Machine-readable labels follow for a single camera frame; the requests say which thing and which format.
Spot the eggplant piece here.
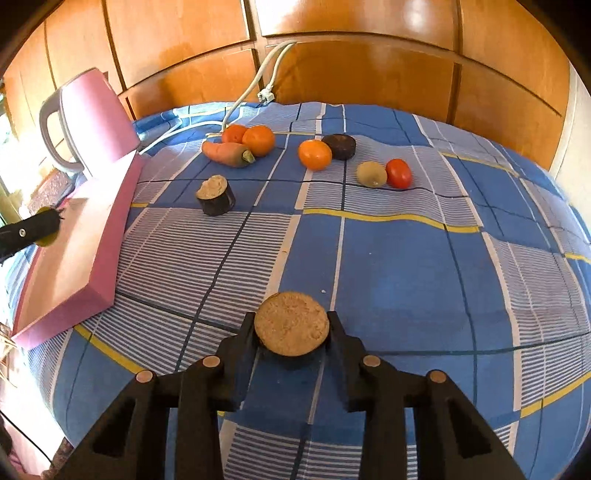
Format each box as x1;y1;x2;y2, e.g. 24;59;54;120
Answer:
253;291;329;357
195;175;235;216

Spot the orange tangerine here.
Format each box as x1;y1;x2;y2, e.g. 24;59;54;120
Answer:
297;139;332;171
242;125;276;157
221;124;247;144

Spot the red tomato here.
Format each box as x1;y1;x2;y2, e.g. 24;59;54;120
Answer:
386;158;413;189

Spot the brown kiwi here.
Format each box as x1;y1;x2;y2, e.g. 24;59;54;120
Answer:
356;161;388;188

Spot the dark eggplant slice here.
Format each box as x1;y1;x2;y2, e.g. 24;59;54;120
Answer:
322;134;356;161

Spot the green lime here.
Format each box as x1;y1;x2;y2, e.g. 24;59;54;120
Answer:
35;206;62;247

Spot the glittery box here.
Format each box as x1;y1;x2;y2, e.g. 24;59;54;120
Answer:
27;169;73;214

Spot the pink tray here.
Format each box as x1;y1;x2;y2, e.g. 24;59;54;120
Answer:
12;153;145;349

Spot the pink electric kettle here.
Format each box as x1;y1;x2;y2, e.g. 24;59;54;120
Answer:
38;67;140;177

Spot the blue plaid tablecloth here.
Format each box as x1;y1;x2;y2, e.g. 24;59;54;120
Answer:
26;102;590;479

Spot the orange carrot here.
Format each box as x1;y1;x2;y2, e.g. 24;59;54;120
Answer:
201;141;256;168

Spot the wooden wardrobe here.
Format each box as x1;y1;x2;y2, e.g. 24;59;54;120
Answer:
1;1;570;168

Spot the white power cable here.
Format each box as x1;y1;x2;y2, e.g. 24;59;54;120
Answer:
138;41;297;156

